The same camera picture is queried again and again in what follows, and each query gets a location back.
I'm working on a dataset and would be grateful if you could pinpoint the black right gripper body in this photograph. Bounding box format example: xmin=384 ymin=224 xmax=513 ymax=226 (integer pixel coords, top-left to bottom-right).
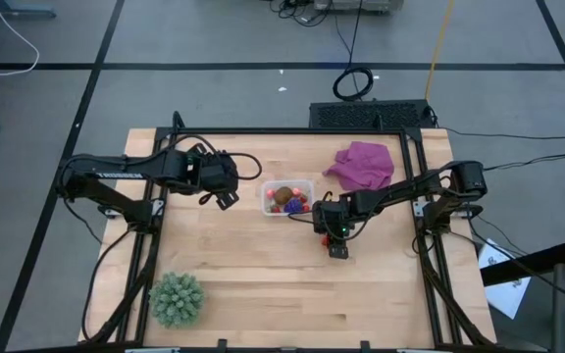
xmin=311 ymin=198 xmax=351 ymax=245

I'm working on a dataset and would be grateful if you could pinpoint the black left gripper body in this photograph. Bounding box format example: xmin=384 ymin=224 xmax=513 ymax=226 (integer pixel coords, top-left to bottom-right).
xmin=197 ymin=151 xmax=240 ymax=195

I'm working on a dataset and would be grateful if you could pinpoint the brown kiwi toy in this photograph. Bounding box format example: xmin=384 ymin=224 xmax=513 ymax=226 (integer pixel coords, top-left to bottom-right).
xmin=274 ymin=185 xmax=294 ymax=205

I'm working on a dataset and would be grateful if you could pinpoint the clear plastic tupperware container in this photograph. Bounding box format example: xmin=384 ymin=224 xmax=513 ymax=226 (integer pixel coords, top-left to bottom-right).
xmin=261 ymin=178 xmax=315 ymax=218

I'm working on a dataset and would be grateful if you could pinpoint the magenta cloth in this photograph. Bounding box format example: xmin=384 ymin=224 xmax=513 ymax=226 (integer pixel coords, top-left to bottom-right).
xmin=322 ymin=140 xmax=395 ymax=191

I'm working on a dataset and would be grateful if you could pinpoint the green spiky artificial plant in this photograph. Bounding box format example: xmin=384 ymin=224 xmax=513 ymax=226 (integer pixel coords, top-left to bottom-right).
xmin=148 ymin=272 xmax=206 ymax=328

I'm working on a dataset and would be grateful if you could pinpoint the black perforated computer case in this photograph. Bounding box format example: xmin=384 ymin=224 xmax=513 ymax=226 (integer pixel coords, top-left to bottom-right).
xmin=309 ymin=99 xmax=434 ymax=129

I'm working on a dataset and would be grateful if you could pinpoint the white paper sheet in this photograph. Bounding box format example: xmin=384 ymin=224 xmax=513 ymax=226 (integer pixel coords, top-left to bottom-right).
xmin=478 ymin=238 xmax=532 ymax=320

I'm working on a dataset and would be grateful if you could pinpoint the black desk beam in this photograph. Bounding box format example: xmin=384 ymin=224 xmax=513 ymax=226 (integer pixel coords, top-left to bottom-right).
xmin=481 ymin=239 xmax=565 ymax=288

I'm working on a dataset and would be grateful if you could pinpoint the grey metal equipment base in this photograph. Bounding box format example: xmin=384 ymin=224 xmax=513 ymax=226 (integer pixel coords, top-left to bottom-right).
xmin=314 ymin=0 xmax=404 ymax=14

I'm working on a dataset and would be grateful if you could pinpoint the grey metal furniture foot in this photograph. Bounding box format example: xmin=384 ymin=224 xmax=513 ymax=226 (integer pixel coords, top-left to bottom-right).
xmin=0 ymin=0 xmax=58 ymax=22

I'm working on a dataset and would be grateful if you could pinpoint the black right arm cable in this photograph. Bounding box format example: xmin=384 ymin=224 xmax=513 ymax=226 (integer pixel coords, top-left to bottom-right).
xmin=286 ymin=189 xmax=377 ymax=242

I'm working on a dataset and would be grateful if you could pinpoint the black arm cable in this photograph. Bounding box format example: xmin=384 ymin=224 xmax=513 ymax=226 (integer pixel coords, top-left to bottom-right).
xmin=154 ymin=134 xmax=264 ymax=180
xmin=286 ymin=189 xmax=377 ymax=242

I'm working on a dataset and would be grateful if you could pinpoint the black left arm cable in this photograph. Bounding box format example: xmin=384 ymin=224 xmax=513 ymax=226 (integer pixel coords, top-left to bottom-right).
xmin=154 ymin=134 xmax=264 ymax=180

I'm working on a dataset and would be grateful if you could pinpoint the black aluminium extrusion frame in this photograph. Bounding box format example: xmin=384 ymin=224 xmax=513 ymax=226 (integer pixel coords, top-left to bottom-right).
xmin=78 ymin=111 xmax=497 ymax=353

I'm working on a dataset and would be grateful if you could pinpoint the coiled black cable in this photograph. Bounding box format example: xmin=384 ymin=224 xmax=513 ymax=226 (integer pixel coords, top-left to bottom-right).
xmin=332 ymin=67 xmax=375 ymax=103

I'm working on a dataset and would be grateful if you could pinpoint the black power cable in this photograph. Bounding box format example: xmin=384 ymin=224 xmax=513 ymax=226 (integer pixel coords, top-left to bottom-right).
xmin=80 ymin=227 xmax=132 ymax=342

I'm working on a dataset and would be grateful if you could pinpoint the yellow cable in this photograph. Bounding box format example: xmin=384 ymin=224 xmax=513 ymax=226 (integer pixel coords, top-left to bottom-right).
xmin=424 ymin=0 xmax=456 ymax=102

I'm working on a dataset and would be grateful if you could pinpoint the black floor cable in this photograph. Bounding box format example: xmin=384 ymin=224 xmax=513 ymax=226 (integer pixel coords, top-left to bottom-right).
xmin=483 ymin=151 xmax=565 ymax=173
xmin=441 ymin=126 xmax=565 ymax=141

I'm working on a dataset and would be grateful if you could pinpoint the white cable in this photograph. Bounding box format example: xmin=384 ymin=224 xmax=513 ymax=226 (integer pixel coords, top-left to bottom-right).
xmin=0 ymin=0 xmax=41 ymax=77

